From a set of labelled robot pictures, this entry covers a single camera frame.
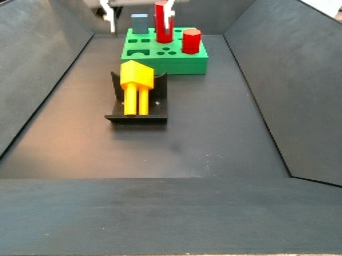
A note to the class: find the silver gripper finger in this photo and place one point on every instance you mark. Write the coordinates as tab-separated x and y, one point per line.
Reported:
110	14
169	13

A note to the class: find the yellow three prong object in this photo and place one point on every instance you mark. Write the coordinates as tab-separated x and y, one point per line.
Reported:
137	82

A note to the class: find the green foam shape board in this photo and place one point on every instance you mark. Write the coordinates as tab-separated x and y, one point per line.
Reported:
163	57

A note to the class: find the tall red cylinder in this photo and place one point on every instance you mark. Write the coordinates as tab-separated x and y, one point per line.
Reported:
165	36

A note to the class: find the light blue square block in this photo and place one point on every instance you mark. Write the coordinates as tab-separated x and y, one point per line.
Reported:
139	23

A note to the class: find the red hexagonal prism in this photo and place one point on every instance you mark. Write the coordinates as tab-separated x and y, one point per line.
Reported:
192	41

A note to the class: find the black curved fixture bracket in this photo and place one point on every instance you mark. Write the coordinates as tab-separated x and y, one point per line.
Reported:
158	114

